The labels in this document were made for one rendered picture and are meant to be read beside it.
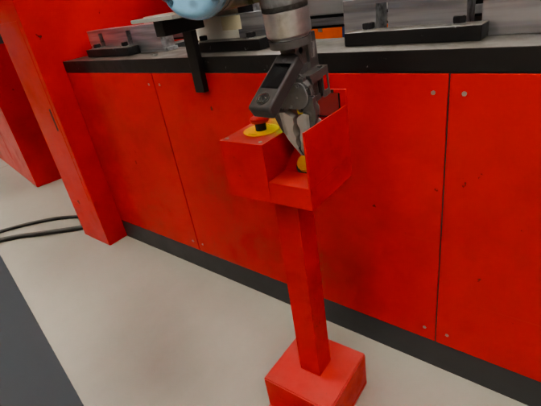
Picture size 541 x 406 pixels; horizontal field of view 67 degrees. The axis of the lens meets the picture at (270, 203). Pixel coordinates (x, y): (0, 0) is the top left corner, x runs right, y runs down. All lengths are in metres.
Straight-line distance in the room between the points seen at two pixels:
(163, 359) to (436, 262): 0.92
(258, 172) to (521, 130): 0.50
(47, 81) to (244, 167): 1.32
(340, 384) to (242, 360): 0.38
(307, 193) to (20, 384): 0.70
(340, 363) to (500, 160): 0.64
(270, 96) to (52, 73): 1.44
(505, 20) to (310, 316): 0.75
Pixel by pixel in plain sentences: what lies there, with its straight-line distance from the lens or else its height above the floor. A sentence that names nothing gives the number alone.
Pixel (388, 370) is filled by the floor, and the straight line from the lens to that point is 1.34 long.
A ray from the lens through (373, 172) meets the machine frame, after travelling 1.05.
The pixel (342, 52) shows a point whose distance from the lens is 1.00.
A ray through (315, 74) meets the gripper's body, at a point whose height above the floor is 0.89.
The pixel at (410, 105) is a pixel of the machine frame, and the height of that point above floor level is 0.76.
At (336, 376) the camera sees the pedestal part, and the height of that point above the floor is 0.12.
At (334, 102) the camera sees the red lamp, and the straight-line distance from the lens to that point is 0.82.
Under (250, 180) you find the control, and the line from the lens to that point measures 0.81.
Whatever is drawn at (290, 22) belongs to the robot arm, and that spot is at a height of 0.98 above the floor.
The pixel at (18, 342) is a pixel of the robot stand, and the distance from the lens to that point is 1.00.
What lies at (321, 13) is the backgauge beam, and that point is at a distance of 1.45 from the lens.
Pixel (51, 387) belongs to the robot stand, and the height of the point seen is 0.34.
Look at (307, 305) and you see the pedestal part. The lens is 1.00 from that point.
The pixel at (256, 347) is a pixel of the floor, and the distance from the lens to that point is 1.43.
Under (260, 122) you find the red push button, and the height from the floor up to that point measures 0.80.
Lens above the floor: 1.03
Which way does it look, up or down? 28 degrees down
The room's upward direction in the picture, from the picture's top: 10 degrees counter-clockwise
